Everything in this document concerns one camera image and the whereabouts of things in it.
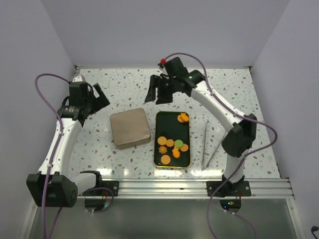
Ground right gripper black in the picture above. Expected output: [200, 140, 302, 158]
[145, 74, 178, 105]

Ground brown tin lid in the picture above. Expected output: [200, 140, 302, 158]
[110, 108, 151, 150]

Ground metal tongs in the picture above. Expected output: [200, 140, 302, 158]
[201, 120, 226, 171]

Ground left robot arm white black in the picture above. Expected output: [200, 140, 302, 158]
[26, 81, 110, 208]

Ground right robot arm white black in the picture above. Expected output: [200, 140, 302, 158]
[145, 54, 257, 196]

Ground orange round cookie top tray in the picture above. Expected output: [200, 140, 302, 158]
[177, 115, 183, 123]

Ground orange sandwich cookie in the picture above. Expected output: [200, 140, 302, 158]
[180, 113, 189, 122]

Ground black green tray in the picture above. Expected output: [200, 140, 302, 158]
[154, 112, 191, 168]

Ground orange round dotted cookie upper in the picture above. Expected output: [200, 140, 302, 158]
[157, 136, 167, 146]

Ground orange round dotted cookie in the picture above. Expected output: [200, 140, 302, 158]
[157, 136, 167, 146]
[160, 155, 171, 165]

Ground orange maple leaf cookie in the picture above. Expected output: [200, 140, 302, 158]
[166, 139, 174, 147]

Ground green round cookie lower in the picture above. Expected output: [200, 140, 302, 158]
[174, 139, 184, 148]

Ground orange flower swirl cookie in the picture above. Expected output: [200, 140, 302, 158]
[159, 146, 167, 154]

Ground orange plain round cookie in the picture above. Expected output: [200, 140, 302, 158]
[179, 143, 189, 152]

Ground orange fish cookie lower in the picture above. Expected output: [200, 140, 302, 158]
[172, 147, 180, 159]

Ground orange round dotted cookie lower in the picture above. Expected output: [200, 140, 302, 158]
[160, 155, 171, 165]

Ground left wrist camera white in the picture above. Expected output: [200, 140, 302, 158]
[72, 74, 86, 83]

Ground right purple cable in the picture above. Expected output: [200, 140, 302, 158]
[165, 52, 278, 239]

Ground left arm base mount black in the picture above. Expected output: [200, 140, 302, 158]
[83, 180, 119, 215]

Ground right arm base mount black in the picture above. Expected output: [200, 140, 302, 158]
[214, 180, 252, 213]

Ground aluminium front rail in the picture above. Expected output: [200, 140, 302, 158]
[115, 179, 295, 199]

